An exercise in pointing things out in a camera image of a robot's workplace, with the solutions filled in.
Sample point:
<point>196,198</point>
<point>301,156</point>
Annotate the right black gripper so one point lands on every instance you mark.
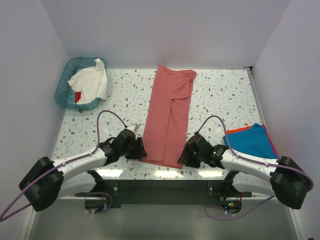
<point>185,157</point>

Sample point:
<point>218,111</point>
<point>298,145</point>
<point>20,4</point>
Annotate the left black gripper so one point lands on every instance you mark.
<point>139,152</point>

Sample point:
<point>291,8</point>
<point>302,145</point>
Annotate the salmon pink t shirt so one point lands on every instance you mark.
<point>166,126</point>

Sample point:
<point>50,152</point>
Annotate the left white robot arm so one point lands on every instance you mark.
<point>49,180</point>

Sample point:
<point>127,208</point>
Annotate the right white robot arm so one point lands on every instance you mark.
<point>279,178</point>

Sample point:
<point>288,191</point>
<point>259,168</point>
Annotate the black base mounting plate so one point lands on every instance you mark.
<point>159,192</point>

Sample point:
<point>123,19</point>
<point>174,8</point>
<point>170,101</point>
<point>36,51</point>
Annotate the orange folded t shirt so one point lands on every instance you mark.
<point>231,131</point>

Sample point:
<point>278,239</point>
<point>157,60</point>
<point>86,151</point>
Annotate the blue folded t shirt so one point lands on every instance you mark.
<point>250,152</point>

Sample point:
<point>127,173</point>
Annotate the red garment tag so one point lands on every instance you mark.
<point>77,96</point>

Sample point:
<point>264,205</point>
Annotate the white t shirt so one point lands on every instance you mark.
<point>92,82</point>

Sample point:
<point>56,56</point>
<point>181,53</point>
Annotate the teal plastic basket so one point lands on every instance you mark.
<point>64,95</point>

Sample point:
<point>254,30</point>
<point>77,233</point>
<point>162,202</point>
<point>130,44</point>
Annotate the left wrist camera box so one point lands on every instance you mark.
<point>132,128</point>

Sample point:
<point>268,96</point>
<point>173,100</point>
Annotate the aluminium frame rail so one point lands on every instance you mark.
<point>163,217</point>

